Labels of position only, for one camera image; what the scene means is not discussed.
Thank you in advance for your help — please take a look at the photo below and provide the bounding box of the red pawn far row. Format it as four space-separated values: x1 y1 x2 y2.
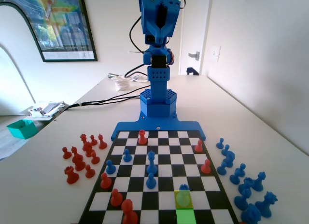
138 129 148 145

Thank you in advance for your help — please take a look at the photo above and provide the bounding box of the red chess bishop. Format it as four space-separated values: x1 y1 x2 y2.
98 134 108 150

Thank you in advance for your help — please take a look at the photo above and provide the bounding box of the black white chessboard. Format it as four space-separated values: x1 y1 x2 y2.
77 130 239 224

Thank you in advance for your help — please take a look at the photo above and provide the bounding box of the red chess rook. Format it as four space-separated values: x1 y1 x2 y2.
64 166 80 185

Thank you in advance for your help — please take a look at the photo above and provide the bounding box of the framed map poster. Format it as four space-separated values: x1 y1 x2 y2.
0 0 98 63

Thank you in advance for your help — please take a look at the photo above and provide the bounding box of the green plastic box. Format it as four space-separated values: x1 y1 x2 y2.
6 119 39 140

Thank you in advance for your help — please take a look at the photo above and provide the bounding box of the red chess knight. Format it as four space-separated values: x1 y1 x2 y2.
71 154 86 171
82 141 95 157

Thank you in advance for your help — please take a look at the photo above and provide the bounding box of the stack of white discs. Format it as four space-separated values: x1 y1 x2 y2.
113 76 131 92

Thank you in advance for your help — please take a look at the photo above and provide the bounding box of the pile of papers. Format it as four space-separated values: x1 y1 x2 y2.
28 100 70 121

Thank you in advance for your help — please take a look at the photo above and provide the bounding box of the white wall switch plate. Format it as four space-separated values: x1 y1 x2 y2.
210 45 222 62

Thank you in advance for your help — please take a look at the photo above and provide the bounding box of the thin black cable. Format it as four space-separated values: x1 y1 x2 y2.
61 95 142 113
124 63 145 77
61 86 145 113

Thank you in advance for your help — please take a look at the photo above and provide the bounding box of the white arched furniture panel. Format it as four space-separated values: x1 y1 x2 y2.
0 1 45 116

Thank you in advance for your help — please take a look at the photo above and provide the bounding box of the blue chess queen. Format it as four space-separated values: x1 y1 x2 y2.
251 171 267 192
146 150 158 175

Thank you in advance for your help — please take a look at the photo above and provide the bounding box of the white door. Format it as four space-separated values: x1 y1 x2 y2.
178 0 211 76

